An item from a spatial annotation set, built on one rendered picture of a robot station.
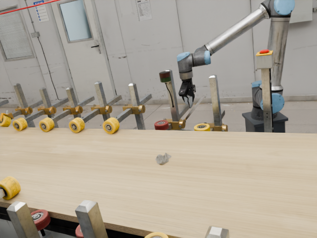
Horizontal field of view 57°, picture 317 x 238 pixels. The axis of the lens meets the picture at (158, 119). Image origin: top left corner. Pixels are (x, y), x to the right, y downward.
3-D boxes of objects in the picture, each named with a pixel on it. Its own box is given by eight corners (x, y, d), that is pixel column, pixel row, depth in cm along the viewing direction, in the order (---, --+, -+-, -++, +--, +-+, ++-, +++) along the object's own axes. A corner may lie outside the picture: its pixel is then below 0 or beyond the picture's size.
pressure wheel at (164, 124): (161, 137, 174) (157, 119, 169) (173, 137, 170) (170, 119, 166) (155, 143, 167) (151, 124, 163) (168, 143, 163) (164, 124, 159)
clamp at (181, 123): (165, 126, 182) (164, 118, 180) (186, 126, 175) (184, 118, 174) (162, 130, 177) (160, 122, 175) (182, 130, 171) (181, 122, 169)
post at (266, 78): (265, 148, 160) (261, 66, 144) (274, 148, 157) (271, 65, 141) (264, 151, 156) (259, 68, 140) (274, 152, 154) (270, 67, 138)
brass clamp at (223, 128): (205, 130, 172) (204, 122, 170) (228, 131, 166) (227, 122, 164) (202, 134, 167) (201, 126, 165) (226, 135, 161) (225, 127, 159)
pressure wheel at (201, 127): (194, 145, 156) (190, 125, 152) (206, 140, 159) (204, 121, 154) (201, 150, 149) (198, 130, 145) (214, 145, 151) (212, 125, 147)
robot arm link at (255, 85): (270, 98, 227) (269, 76, 221) (277, 106, 211) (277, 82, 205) (250, 101, 229) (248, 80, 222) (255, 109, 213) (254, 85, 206)
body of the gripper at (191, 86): (196, 92, 206) (194, 75, 202) (192, 96, 199) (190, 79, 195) (186, 92, 209) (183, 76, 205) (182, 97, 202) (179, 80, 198)
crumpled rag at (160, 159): (158, 154, 131) (157, 149, 130) (172, 154, 129) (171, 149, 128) (151, 165, 123) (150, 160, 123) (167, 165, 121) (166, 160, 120)
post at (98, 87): (113, 147, 206) (96, 81, 189) (118, 147, 204) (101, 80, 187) (111, 149, 203) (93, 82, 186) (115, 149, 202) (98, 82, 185)
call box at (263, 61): (258, 67, 146) (257, 51, 143) (273, 66, 142) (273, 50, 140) (256, 71, 140) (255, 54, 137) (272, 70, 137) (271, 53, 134)
